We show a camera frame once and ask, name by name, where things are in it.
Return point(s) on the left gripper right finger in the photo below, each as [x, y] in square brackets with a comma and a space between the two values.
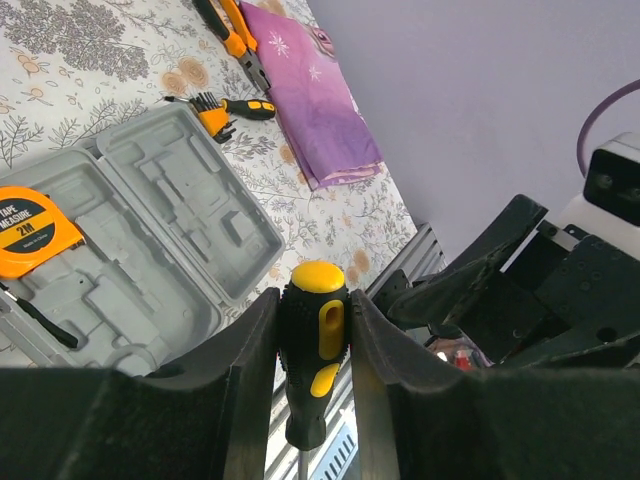
[419, 417]

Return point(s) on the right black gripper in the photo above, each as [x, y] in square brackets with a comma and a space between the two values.
[528, 293]

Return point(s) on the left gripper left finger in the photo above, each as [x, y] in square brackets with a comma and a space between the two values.
[204, 415]

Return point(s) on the yellow black screwdriver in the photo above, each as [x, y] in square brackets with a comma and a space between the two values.
[311, 347]

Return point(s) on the grey plastic tool case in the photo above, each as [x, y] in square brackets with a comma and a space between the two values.
[173, 241]

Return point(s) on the orange tape measure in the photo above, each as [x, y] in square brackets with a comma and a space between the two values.
[33, 231]

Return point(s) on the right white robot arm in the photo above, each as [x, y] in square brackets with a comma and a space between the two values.
[532, 293]

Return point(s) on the purple folded cloth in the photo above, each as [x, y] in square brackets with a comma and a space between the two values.
[316, 111]

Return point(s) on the screwdriver bit set holder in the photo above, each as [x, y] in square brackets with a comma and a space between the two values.
[215, 115]

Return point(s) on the orange black pliers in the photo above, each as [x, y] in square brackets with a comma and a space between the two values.
[237, 39]

